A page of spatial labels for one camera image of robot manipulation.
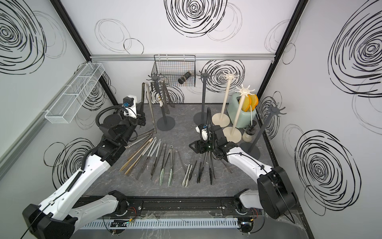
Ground dark grey rack stand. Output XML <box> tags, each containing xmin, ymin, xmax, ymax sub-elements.
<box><xmin>240</xmin><ymin>106</ymin><xmax>286</xmax><ymax>160</ymax></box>
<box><xmin>147</xmin><ymin>74</ymin><xmax>176</xmax><ymax>131</ymax></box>
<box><xmin>194</xmin><ymin>70</ymin><xmax>211</xmax><ymax>125</ymax></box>

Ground white handled steel tongs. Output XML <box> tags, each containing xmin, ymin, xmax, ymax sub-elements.
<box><xmin>154</xmin><ymin>81</ymin><xmax>164</xmax><ymax>107</ymax></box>

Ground black silicone tongs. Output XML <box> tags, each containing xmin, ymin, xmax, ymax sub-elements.
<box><xmin>161</xmin><ymin>81</ymin><xmax>175</xmax><ymax>115</ymax></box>

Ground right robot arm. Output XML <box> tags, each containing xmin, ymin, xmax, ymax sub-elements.
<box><xmin>189</xmin><ymin>124</ymin><xmax>299</xmax><ymax>219</ymax></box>

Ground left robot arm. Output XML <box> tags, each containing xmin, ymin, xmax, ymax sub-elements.
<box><xmin>22</xmin><ymin>95</ymin><xmax>146</xmax><ymax>239</ymax></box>

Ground cream tipped tongs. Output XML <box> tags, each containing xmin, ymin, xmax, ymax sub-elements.
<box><xmin>182</xmin><ymin>163</ymin><xmax>193</xmax><ymax>187</ymax></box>

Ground slim steel tweezers tongs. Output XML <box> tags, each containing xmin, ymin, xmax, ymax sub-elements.
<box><xmin>176</xmin><ymin>149</ymin><xmax>186</xmax><ymax>172</ymax></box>

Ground cream rack stand rear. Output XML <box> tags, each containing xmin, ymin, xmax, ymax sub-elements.
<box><xmin>212</xmin><ymin>72</ymin><xmax>235</xmax><ymax>127</ymax></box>

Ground cream rack stand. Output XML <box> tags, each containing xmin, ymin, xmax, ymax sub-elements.
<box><xmin>212</xmin><ymin>72</ymin><xmax>235</xmax><ymax>127</ymax></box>
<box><xmin>223</xmin><ymin>84</ymin><xmax>255</xmax><ymax>143</ymax></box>

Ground cream rack stand front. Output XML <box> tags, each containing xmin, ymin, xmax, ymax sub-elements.
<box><xmin>223</xmin><ymin>84</ymin><xmax>255</xmax><ymax>143</ymax></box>

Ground small glass jar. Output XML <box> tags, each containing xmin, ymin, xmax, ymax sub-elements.
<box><xmin>242</xmin><ymin>125</ymin><xmax>256</xmax><ymax>142</ymax></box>

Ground dark cylinder in basket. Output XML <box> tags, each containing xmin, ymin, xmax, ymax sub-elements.
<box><xmin>178</xmin><ymin>71</ymin><xmax>192</xmax><ymax>85</ymax></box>

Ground black ring tongs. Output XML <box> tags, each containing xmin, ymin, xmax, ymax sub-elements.
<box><xmin>197</xmin><ymin>151</ymin><xmax>215</xmax><ymax>185</ymax></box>

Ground white wire shelf basket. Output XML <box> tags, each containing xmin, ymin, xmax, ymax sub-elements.
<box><xmin>45</xmin><ymin>62</ymin><xmax>105</xmax><ymax>124</ymax></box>

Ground black wire basket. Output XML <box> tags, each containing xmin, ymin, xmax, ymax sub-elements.
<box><xmin>151</xmin><ymin>54</ymin><xmax>196</xmax><ymax>87</ymax></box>

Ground grey cable duct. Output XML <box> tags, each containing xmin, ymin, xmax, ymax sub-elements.
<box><xmin>82</xmin><ymin>218</ymin><xmax>239</xmax><ymax>230</ymax></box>

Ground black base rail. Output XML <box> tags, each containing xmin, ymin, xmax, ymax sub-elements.
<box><xmin>71</xmin><ymin>196</ymin><xmax>299</xmax><ymax>216</ymax></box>

